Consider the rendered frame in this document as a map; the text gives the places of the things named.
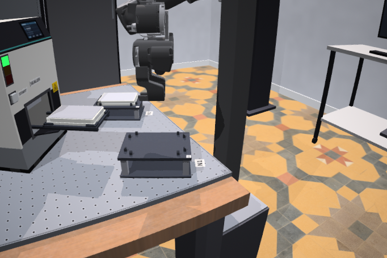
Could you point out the white label with black text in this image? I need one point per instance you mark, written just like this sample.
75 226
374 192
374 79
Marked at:
199 163

